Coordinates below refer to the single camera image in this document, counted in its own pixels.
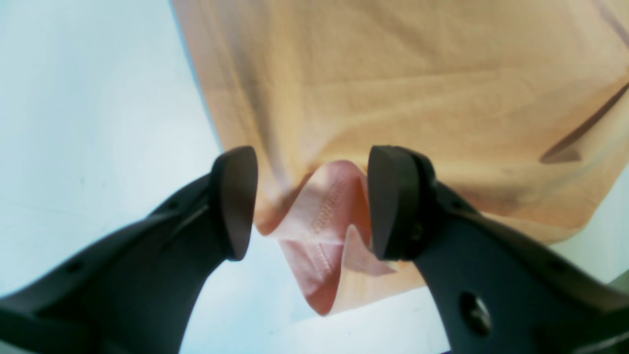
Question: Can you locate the peach orange T-shirt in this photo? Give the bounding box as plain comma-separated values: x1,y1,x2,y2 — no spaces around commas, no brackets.
172,0,629,316

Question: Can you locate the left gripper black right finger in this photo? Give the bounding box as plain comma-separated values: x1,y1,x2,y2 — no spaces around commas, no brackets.
368,146,629,354

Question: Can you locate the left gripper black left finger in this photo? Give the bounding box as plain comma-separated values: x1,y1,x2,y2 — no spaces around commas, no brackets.
0,146,258,354

